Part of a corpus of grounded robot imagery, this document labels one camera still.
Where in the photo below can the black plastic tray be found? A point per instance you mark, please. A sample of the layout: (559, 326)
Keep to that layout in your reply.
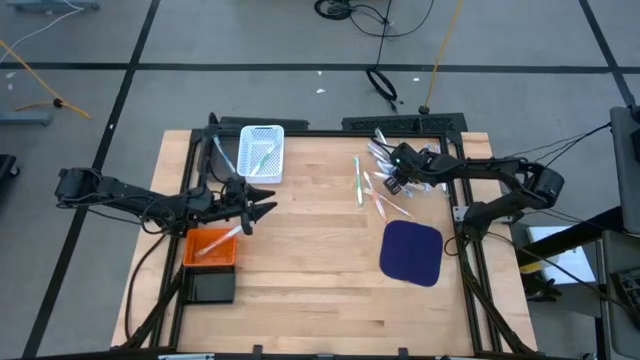
(210, 286)

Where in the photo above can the grey desk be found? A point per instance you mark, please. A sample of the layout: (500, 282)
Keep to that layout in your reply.
(626, 170)
(617, 340)

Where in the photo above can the black desk bar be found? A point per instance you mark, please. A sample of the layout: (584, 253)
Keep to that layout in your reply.
(565, 237)

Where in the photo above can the black keyboard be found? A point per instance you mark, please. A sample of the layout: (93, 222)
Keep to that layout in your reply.
(630, 290)

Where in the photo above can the silver base bracket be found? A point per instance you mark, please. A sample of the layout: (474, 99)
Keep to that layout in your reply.
(459, 214)

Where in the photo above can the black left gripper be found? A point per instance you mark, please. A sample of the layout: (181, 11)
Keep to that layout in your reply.
(225, 202)

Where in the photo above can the black floor object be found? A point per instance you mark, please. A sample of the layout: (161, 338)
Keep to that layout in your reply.
(6, 167)

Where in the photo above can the dark blue square mat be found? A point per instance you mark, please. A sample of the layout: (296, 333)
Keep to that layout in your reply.
(410, 252)

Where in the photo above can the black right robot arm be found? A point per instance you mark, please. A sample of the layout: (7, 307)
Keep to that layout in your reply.
(500, 167)

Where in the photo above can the black perforated panel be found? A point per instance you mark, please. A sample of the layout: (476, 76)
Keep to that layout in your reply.
(275, 123)
(400, 123)

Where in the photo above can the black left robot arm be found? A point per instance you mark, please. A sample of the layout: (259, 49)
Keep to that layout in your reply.
(125, 197)

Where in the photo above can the black table clamp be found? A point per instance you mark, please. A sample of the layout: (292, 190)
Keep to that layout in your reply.
(403, 353)
(258, 351)

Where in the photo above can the green toothbrush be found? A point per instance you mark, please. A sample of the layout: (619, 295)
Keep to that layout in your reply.
(381, 136)
(262, 160)
(358, 182)

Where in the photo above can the orange perforated plastic basket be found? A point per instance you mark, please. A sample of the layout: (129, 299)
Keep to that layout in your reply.
(192, 255)

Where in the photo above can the grey translucent plastic bin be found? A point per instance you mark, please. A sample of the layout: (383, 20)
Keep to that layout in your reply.
(212, 170)

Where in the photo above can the grey metal floor bar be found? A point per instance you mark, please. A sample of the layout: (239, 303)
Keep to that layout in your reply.
(50, 5)
(25, 119)

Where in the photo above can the orange toothbrush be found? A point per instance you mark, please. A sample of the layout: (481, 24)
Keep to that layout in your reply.
(395, 205)
(217, 242)
(374, 195)

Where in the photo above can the blue toothbrush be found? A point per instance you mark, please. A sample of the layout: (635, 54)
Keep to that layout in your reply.
(422, 188)
(223, 152)

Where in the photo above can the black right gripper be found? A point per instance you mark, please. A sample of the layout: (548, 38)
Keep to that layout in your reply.
(412, 165)

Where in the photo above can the white paper sheet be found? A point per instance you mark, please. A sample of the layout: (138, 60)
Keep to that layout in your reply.
(575, 265)

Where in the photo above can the white perforated plastic basket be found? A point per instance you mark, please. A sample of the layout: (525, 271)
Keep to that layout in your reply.
(247, 150)

